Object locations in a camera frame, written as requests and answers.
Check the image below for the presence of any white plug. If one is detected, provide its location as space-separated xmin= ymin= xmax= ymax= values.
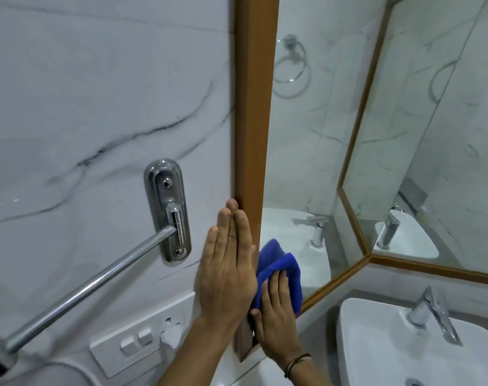
xmin=160 ymin=319 xmax=185 ymax=348

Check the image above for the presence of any person's right hand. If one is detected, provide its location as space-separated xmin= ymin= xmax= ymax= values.
xmin=250 ymin=270 xmax=308 ymax=365

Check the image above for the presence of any thread wrist bracelet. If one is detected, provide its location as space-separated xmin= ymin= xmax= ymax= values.
xmin=284 ymin=353 xmax=312 ymax=378

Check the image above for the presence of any white ceramic sink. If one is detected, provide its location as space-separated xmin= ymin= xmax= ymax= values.
xmin=335 ymin=297 xmax=488 ymax=386

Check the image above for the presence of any wood-framed mirror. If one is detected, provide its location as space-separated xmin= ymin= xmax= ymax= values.
xmin=233 ymin=0 xmax=393 ymax=363
xmin=337 ymin=0 xmax=488 ymax=287

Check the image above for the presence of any blue microfibre cloth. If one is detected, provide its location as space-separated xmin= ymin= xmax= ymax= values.
xmin=250 ymin=238 xmax=304 ymax=316

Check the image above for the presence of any white cable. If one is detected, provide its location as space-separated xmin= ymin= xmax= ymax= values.
xmin=46 ymin=357 xmax=93 ymax=386

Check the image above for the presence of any chrome towel bar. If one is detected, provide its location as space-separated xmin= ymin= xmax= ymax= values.
xmin=0 ymin=225 xmax=177 ymax=358

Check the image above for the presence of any person's left forearm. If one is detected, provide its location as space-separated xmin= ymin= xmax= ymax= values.
xmin=156 ymin=315 xmax=253 ymax=386

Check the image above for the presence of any person's right forearm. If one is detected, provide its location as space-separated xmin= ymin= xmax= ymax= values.
xmin=286 ymin=354 xmax=334 ymax=386

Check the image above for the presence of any chrome faucet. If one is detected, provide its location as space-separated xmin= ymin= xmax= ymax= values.
xmin=406 ymin=285 xmax=463 ymax=346

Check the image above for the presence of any person's left hand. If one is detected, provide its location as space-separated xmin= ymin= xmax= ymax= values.
xmin=194 ymin=199 xmax=258 ymax=331

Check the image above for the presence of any white switch and socket plate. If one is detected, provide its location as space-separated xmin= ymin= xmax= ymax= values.
xmin=90 ymin=292 xmax=197 ymax=378

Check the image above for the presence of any chrome towel bar mount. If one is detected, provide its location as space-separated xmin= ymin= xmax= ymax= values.
xmin=144 ymin=158 xmax=192 ymax=263

